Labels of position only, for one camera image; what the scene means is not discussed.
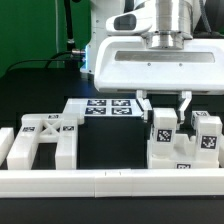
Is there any white chair seat part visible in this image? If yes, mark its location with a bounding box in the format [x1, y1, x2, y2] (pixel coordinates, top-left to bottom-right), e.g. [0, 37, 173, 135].
[147, 134, 219, 169]

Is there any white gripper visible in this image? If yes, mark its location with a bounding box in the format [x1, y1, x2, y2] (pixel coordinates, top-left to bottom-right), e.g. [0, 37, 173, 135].
[94, 6, 224, 123]

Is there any white left fence wall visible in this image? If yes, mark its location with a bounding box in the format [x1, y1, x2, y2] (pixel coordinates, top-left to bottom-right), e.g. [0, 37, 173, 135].
[0, 127, 14, 166]

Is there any white marker base plate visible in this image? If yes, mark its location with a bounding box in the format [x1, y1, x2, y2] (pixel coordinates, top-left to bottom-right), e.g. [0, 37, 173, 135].
[63, 98, 143, 118]

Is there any white chair back frame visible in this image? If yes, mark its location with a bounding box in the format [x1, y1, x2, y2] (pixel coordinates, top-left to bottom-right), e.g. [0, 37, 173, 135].
[7, 113, 84, 170]

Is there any black vertical hose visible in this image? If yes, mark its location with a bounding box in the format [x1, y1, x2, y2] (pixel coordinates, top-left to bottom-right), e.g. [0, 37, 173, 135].
[63, 0, 76, 52]

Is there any white tagged cube right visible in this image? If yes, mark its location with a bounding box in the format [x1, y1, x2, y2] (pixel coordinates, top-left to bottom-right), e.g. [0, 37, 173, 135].
[191, 111, 210, 130]

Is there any black cable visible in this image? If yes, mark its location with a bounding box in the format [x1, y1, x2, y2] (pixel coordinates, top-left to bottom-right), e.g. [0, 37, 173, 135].
[4, 49, 86, 76]

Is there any white front fence wall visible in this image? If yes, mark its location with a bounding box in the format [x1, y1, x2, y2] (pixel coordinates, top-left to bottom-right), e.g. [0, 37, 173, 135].
[0, 168, 224, 198]

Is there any white fence wall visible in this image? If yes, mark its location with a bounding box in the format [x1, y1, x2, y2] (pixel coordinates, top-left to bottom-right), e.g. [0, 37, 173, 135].
[0, 127, 14, 166]
[0, 168, 224, 198]

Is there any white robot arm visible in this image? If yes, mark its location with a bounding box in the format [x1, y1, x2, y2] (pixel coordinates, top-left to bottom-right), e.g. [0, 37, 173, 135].
[81, 0, 224, 116]

